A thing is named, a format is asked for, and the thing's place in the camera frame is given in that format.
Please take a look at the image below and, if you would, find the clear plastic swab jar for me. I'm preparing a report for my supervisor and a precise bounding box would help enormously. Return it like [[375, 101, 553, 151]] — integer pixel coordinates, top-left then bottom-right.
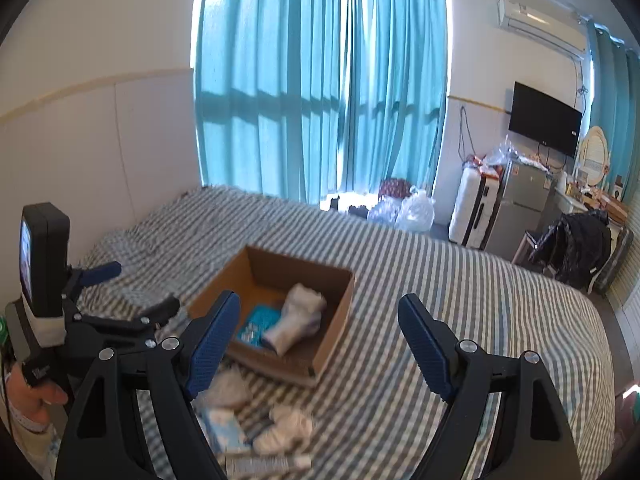
[[195, 366, 253, 411]]

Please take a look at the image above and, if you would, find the blue pill blister card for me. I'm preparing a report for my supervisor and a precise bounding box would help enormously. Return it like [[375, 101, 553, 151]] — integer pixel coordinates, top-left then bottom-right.
[[235, 304, 281, 349]]

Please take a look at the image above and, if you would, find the blue cloud tissue pack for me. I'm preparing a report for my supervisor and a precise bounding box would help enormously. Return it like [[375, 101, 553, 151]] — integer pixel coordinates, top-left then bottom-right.
[[198, 408, 252, 455]]

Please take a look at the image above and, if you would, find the white toothpaste tube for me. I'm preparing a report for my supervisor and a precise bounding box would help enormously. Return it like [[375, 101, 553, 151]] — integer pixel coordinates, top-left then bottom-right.
[[224, 454, 312, 479]]

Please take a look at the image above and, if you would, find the white bunny plush toy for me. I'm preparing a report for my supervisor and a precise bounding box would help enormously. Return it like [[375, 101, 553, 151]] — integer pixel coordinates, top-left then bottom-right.
[[252, 404, 314, 455]]

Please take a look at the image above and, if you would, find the person's left hand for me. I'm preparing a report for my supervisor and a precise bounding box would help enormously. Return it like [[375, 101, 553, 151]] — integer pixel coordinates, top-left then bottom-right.
[[6, 363, 68, 434]]

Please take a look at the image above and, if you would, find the brown cardboard box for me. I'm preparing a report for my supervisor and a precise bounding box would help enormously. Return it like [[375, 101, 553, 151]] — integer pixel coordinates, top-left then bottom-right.
[[188, 246, 355, 388]]

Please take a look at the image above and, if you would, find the checkered bed duvet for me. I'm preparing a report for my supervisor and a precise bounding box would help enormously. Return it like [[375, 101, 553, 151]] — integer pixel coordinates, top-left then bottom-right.
[[79, 186, 615, 479]]

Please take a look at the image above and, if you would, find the black jacket on chair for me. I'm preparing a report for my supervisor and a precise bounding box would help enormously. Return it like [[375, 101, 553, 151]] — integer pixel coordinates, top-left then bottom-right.
[[528, 209, 612, 289]]

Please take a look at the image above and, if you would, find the silver mini fridge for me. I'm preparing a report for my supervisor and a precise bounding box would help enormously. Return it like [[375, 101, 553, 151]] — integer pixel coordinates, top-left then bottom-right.
[[484, 160, 553, 261]]

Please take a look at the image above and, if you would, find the clear plastic bag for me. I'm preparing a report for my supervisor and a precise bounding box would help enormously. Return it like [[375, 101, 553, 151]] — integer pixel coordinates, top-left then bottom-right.
[[367, 188, 435, 234]]

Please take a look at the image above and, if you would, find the left teal window curtain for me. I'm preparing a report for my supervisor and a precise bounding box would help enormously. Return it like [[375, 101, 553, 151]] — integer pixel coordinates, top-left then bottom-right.
[[192, 0, 342, 204]]

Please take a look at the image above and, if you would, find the teal window curtain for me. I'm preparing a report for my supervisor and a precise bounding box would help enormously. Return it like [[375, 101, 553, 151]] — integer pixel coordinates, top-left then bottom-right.
[[192, 0, 342, 204], [340, 0, 448, 194]]

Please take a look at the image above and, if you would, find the white suitcase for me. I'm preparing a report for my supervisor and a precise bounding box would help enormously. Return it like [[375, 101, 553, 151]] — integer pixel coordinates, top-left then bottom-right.
[[448, 162, 500, 249]]

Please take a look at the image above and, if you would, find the dark red patterned bag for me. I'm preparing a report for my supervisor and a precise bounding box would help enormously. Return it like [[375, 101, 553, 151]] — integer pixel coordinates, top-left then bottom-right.
[[378, 178, 412, 200]]

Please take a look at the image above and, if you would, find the oval white vanity mirror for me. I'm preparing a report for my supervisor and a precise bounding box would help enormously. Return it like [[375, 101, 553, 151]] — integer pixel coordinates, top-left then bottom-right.
[[578, 126, 610, 188]]

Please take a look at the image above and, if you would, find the right teal curtain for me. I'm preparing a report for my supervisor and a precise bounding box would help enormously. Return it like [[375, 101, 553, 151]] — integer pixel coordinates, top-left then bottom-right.
[[587, 20, 639, 203]]

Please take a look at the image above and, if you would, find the middle teal window curtain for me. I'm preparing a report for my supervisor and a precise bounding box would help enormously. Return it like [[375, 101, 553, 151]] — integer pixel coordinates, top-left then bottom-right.
[[340, 0, 448, 194]]

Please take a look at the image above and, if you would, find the black camera screen unit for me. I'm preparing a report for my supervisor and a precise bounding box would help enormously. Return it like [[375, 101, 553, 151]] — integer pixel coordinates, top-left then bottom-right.
[[18, 203, 70, 318]]

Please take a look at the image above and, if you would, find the black wall television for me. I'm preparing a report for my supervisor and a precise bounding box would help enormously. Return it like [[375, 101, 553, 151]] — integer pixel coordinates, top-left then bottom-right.
[[509, 81, 582, 158]]

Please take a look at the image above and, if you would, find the white wall air conditioner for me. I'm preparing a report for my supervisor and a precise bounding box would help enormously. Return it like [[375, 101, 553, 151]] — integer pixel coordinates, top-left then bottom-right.
[[498, 0, 587, 58]]

